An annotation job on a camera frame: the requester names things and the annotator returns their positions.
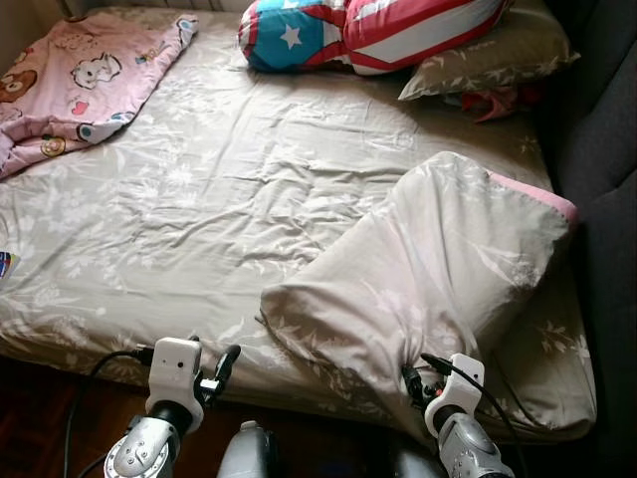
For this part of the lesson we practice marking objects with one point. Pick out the red cloth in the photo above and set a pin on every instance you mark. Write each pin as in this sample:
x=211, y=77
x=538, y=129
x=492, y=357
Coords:
x=498, y=100

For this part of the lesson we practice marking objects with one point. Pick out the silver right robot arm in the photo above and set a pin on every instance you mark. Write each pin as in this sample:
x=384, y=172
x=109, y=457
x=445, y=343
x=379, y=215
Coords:
x=468, y=448

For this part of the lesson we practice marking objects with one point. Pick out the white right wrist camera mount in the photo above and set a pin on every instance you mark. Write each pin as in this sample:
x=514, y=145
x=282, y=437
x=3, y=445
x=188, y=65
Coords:
x=460, y=383

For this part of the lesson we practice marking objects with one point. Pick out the dark grey upholstered sofa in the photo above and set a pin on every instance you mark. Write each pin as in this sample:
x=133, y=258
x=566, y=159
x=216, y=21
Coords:
x=607, y=199

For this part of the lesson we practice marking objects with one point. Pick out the pink cartoon blanket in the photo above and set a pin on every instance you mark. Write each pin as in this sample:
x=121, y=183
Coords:
x=80, y=90

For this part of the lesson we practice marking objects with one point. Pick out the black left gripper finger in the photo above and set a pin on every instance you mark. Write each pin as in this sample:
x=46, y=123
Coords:
x=192, y=342
x=228, y=364

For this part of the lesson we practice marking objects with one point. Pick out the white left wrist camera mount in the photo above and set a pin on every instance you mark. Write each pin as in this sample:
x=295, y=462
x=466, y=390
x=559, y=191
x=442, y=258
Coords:
x=174, y=373

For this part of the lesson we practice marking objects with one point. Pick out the grey robot right leg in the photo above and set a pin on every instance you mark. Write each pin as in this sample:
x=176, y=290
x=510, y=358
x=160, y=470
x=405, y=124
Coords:
x=408, y=466

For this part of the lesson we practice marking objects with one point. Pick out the grey robot left leg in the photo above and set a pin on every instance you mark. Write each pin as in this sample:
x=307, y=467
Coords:
x=249, y=453

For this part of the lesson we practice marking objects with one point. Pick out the grey robot leg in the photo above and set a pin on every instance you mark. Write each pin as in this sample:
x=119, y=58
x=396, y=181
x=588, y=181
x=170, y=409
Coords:
x=408, y=466
x=249, y=453

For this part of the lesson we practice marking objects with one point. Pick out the blue star striped pillow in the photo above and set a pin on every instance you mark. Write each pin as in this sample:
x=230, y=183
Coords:
x=299, y=40

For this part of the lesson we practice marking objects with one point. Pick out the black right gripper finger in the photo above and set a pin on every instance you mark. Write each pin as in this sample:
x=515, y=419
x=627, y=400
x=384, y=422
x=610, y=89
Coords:
x=409, y=380

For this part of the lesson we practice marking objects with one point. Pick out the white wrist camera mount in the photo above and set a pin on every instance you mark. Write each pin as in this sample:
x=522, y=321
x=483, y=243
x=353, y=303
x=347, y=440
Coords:
x=174, y=373
x=460, y=383

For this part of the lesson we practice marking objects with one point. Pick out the bed with beige floral sheet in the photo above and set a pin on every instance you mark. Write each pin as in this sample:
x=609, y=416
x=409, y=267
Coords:
x=249, y=199

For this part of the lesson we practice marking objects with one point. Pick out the beige floral pillow pink trim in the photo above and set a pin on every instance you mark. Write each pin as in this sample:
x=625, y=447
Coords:
x=428, y=259

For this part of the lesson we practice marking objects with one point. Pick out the colourful comic magazine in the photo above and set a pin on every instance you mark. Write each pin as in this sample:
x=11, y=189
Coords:
x=5, y=265

